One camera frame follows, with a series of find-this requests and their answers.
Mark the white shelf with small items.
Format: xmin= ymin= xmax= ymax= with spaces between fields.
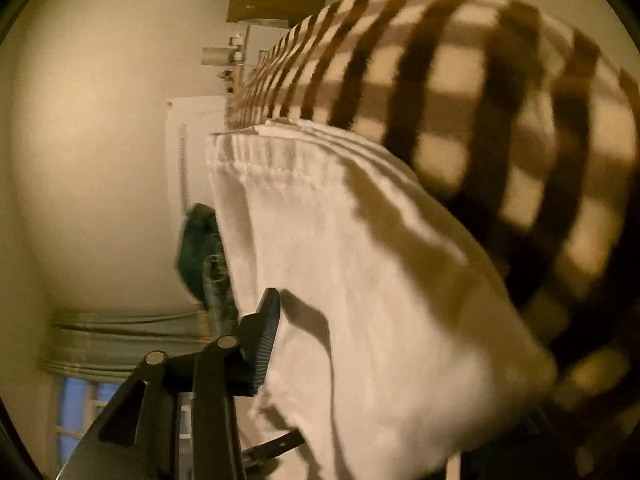
xmin=201 ymin=22 xmax=271 ymax=81

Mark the white wall poster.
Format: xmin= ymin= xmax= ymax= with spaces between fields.
xmin=166 ymin=96 xmax=232 ymax=217

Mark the brown checked blanket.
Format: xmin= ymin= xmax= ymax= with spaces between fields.
xmin=225 ymin=0 xmax=640 ymax=411

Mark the white towel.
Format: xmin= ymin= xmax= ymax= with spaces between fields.
xmin=205 ymin=117 xmax=558 ymax=480

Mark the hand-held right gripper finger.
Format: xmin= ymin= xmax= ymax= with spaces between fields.
xmin=242 ymin=429 xmax=306 ymax=465
xmin=59 ymin=287 xmax=282 ymax=480

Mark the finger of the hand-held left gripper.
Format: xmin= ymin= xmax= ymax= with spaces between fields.
xmin=174 ymin=203 xmax=240 ymax=333

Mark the grey window blind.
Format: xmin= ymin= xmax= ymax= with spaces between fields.
xmin=42 ymin=307 xmax=221 ymax=373

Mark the window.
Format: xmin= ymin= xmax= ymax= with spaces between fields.
xmin=52 ymin=374 xmax=118 ymax=476

